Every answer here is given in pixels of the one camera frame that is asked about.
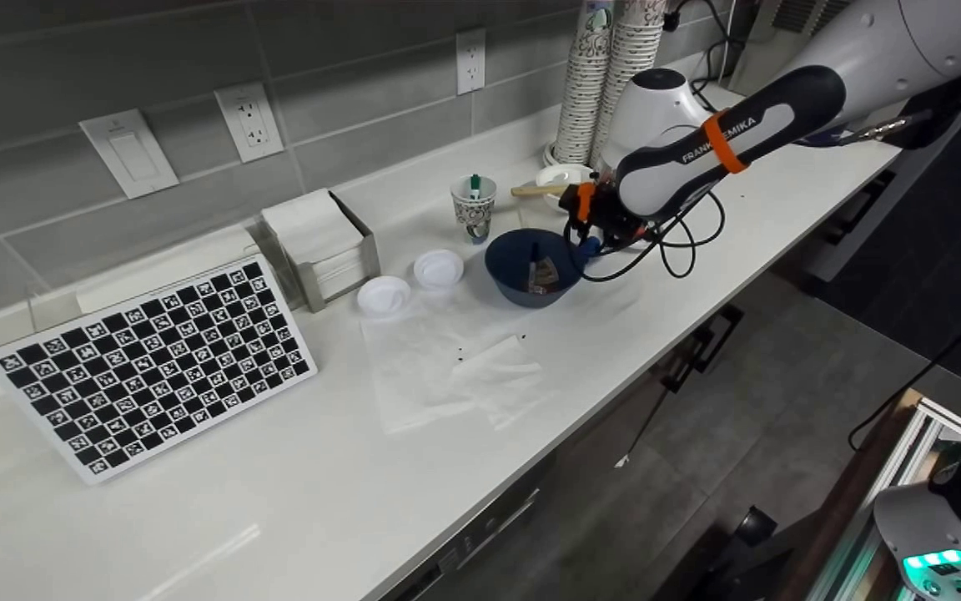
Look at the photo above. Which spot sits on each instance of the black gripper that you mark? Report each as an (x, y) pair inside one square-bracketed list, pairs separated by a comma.
[(611, 212)]

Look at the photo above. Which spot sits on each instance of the grey robot base green light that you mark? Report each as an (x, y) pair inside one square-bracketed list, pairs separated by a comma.
[(949, 535)]

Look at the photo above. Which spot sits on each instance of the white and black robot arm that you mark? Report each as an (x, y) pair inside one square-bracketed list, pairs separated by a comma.
[(883, 69)]

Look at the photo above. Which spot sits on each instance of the white printed coffee cup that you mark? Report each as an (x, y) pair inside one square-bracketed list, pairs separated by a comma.
[(467, 194), (475, 222)]

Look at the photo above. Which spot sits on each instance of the brown paper packet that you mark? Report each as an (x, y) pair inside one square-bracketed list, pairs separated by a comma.
[(549, 278)]

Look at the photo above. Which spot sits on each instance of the dark blue bowl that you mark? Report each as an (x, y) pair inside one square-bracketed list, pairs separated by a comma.
[(510, 273)]

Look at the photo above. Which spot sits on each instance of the green marker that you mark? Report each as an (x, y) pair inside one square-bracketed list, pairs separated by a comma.
[(475, 185)]

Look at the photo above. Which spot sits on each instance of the white plastic lid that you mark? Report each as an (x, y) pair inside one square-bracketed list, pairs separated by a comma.
[(439, 267), (381, 295)]

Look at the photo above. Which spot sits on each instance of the tall paper cup stack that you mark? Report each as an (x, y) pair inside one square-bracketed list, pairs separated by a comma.
[(581, 79), (637, 43)]

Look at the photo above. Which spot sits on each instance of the clear plastic sheet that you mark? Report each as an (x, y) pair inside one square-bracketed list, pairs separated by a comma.
[(460, 368)]

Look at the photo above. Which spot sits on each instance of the white napkin stack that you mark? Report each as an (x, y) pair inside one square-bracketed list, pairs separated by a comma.
[(310, 229)]

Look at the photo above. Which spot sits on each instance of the black and white calibration board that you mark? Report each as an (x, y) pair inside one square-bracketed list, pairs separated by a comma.
[(153, 363)]

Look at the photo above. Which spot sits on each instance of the white wall outlet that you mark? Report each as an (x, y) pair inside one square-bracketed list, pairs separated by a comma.
[(250, 121), (472, 62)]

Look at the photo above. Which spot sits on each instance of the wooden frame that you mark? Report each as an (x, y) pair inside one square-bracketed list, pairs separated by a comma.
[(894, 444)]

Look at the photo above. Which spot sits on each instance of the white blank wall plate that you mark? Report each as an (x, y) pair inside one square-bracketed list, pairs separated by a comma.
[(128, 150)]

